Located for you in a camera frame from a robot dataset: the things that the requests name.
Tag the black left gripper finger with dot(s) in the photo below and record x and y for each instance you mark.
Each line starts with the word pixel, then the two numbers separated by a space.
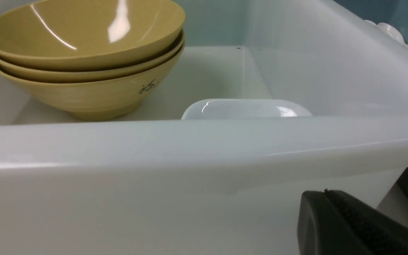
pixel 333 222

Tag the yellow noodle bowl in tub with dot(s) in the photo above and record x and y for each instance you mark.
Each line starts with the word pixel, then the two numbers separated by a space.
pixel 101 100

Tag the yellow noodle bowl middle stack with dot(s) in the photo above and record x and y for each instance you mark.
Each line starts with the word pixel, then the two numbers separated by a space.
pixel 90 76

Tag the white square dish in tub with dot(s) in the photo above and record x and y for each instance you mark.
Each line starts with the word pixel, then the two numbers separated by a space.
pixel 224 108

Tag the white spoon over bin edge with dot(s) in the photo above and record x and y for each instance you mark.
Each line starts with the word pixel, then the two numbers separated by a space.
pixel 390 31

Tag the teal plastic spoon bin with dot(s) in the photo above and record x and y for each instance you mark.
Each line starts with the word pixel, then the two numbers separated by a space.
pixel 393 12

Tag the large translucent white tub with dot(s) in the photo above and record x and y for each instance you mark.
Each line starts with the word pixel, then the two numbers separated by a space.
pixel 151 183

